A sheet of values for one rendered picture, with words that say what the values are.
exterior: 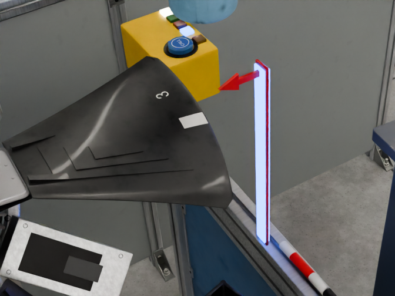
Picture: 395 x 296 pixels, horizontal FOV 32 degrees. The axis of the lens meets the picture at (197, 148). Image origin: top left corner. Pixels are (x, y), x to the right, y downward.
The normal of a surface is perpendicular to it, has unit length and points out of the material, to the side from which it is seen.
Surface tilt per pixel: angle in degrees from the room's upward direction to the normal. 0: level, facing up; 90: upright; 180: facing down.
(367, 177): 0
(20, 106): 90
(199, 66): 90
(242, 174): 90
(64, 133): 6
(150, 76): 13
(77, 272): 50
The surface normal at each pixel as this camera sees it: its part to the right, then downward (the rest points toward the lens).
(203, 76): 0.50, 0.56
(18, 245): 0.33, -0.05
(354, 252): -0.07, -0.74
